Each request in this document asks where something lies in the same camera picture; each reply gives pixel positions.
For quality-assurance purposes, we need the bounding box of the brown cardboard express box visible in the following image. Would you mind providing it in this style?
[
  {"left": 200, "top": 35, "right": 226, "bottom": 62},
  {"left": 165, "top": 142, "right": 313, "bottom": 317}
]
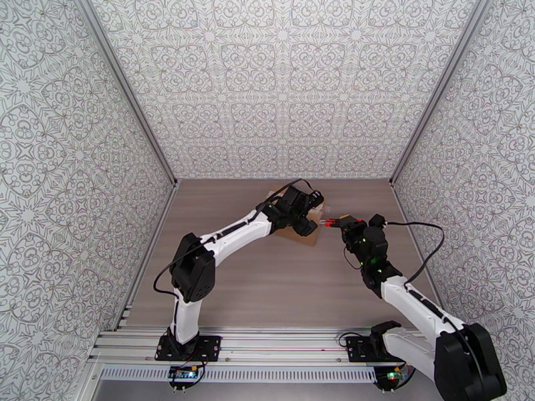
[{"left": 265, "top": 187, "right": 328, "bottom": 247}]

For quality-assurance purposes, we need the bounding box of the aluminium table edge strip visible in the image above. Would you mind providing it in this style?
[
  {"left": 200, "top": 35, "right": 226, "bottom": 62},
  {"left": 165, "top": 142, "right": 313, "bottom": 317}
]
[
  {"left": 389, "top": 180, "right": 457, "bottom": 333},
  {"left": 112, "top": 180, "right": 181, "bottom": 334}
]

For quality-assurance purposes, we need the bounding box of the perforated metal vent strip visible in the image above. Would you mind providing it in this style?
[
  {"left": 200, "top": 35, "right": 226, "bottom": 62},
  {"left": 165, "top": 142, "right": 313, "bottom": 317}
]
[{"left": 100, "top": 367, "right": 379, "bottom": 383}]

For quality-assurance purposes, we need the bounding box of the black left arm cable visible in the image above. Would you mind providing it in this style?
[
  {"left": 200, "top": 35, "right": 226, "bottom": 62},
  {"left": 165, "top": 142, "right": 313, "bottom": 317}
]
[{"left": 153, "top": 178, "right": 316, "bottom": 301}]

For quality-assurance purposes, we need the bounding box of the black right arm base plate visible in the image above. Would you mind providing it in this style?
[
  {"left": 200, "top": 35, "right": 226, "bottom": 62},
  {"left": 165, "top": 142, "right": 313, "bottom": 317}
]
[{"left": 346, "top": 335, "right": 413, "bottom": 363}]

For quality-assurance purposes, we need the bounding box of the aluminium mounting rail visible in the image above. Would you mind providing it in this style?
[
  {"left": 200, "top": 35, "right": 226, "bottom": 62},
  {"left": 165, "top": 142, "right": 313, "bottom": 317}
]
[{"left": 86, "top": 326, "right": 437, "bottom": 368}]

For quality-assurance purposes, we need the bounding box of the aluminium corner post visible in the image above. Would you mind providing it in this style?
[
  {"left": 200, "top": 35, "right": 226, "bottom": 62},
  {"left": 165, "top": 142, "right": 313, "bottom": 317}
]
[
  {"left": 72, "top": 0, "right": 180, "bottom": 188},
  {"left": 389, "top": 0, "right": 494, "bottom": 188}
]

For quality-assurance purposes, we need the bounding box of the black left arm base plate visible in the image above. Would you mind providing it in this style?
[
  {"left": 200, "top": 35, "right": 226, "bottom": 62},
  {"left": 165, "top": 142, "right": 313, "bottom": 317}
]
[{"left": 155, "top": 335, "right": 223, "bottom": 363}]

